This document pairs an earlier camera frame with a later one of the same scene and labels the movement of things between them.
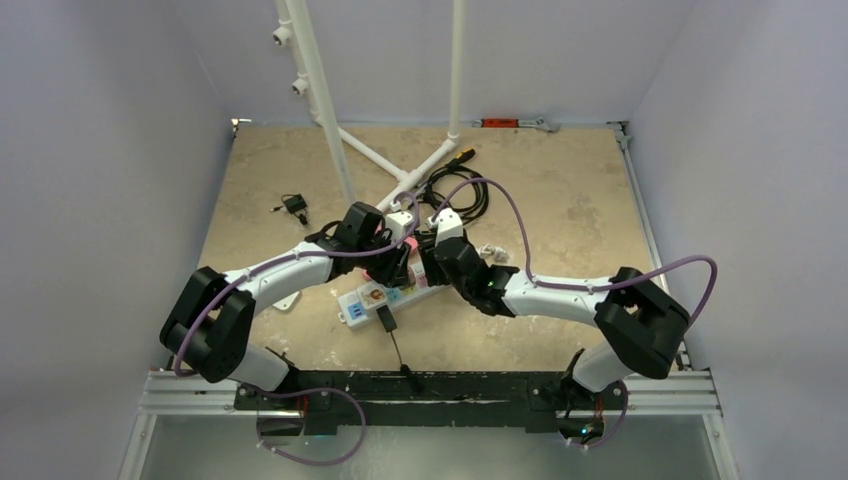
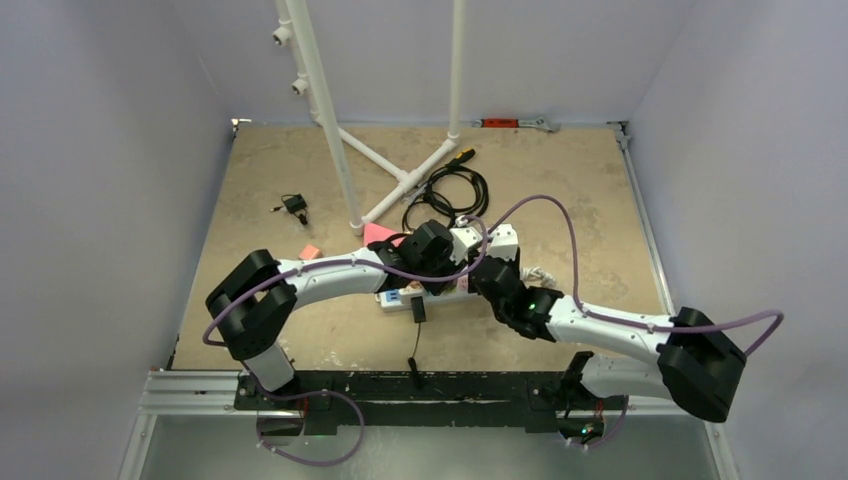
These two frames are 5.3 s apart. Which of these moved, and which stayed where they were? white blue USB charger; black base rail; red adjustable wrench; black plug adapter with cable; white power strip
Moved: white power strip; white blue USB charger
Stayed: black base rail; red adjustable wrench; black plug adapter with cable
